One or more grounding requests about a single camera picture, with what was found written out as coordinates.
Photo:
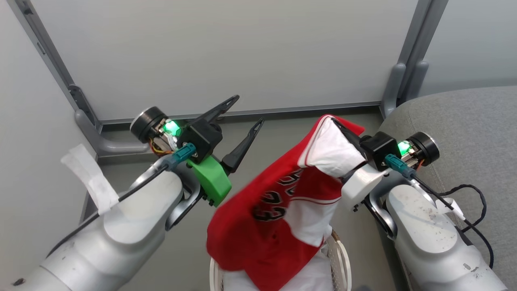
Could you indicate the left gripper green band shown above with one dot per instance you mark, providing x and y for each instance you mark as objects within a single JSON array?
[{"x": 204, "y": 137}]

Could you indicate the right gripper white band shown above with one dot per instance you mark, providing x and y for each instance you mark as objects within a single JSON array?
[{"x": 375, "y": 155}]

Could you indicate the red and white basketball jersey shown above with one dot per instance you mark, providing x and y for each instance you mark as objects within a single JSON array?
[{"x": 274, "y": 210}]

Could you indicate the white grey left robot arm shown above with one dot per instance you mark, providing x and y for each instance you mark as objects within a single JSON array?
[{"x": 121, "y": 234}]

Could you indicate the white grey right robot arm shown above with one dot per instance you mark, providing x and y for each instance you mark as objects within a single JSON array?
[{"x": 428, "y": 238}]

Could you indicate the white laundry basket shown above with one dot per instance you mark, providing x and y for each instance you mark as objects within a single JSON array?
[{"x": 341, "y": 254}]

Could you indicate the small white tape piece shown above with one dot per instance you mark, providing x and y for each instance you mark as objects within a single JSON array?
[{"x": 450, "y": 207}]

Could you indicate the grey fabric sofa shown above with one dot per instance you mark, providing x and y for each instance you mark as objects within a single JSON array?
[{"x": 472, "y": 133}]

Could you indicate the large white tape strip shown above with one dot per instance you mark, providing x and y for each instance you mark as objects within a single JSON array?
[{"x": 91, "y": 176}]

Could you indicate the grey partition bottom rail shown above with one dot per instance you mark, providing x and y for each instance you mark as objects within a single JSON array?
[{"x": 242, "y": 112}]

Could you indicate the grey partition double post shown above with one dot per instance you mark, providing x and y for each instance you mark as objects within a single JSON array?
[{"x": 408, "y": 68}]

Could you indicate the grey partition post with foot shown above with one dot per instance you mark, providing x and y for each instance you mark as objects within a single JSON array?
[{"x": 76, "y": 101}]

